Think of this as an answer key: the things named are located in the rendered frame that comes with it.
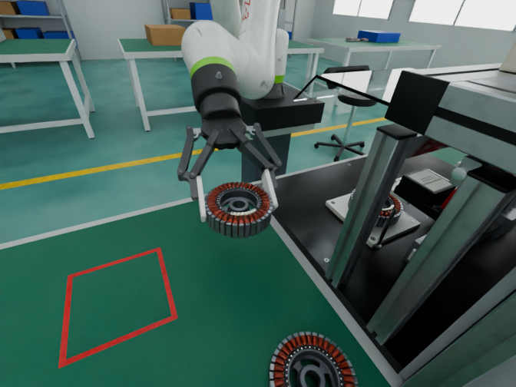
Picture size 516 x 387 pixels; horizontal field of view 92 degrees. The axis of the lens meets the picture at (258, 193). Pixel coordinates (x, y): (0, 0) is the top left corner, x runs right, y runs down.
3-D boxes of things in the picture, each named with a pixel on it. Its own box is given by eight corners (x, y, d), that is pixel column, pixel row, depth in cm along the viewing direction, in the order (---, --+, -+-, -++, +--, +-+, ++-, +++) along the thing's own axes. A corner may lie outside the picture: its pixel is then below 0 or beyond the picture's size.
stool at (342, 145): (308, 143, 263) (319, 87, 228) (344, 136, 281) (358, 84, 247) (343, 169, 225) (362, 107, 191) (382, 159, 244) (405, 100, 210)
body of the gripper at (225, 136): (237, 117, 53) (246, 155, 50) (196, 118, 51) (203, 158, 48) (243, 90, 46) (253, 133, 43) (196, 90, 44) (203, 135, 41)
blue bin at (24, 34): (29, 45, 470) (21, 27, 452) (47, 45, 480) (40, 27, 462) (24, 49, 440) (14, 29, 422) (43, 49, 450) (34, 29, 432)
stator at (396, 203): (337, 202, 61) (341, 190, 58) (372, 193, 64) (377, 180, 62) (370, 234, 53) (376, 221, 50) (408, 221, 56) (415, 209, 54)
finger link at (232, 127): (224, 139, 48) (229, 135, 49) (266, 179, 47) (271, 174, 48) (226, 127, 45) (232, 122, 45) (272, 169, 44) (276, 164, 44)
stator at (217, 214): (200, 200, 46) (200, 183, 43) (259, 192, 49) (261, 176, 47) (210, 246, 37) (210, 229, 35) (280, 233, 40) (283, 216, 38)
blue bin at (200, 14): (190, 18, 557) (189, 1, 540) (209, 18, 573) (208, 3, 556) (196, 19, 528) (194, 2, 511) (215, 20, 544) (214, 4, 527)
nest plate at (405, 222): (325, 204, 62) (325, 200, 61) (368, 190, 67) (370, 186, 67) (371, 248, 51) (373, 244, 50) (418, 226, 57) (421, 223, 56)
